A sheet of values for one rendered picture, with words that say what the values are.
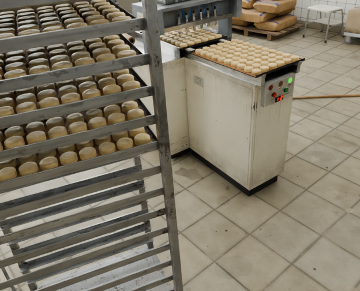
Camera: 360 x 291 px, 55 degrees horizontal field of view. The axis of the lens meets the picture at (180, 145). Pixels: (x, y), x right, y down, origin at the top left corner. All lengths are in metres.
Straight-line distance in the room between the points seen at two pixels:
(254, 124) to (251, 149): 0.17
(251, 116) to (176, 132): 0.77
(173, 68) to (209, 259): 1.27
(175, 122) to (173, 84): 0.31
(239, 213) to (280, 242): 0.33
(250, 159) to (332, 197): 0.66
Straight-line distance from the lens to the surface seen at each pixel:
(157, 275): 1.85
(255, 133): 2.15
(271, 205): 2.43
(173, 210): 1.19
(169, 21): 2.48
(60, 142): 0.99
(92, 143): 1.12
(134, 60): 0.94
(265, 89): 2.02
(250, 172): 2.30
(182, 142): 2.75
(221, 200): 2.44
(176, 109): 2.59
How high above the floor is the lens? 1.61
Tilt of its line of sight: 32 degrees down
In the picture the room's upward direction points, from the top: 4 degrees counter-clockwise
